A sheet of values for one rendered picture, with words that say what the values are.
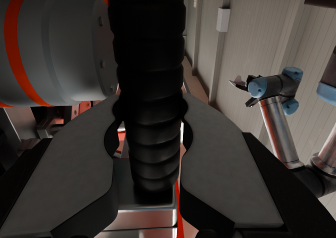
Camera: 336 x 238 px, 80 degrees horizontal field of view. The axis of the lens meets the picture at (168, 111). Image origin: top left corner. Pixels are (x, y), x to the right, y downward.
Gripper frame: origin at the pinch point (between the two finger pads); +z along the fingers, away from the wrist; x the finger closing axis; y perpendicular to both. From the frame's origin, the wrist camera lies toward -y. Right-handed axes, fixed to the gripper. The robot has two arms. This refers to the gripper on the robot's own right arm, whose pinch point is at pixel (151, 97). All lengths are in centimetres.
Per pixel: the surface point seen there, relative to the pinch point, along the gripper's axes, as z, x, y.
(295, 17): 433, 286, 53
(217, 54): 909, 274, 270
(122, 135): 304, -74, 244
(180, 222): 136, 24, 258
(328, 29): 371, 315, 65
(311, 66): 376, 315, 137
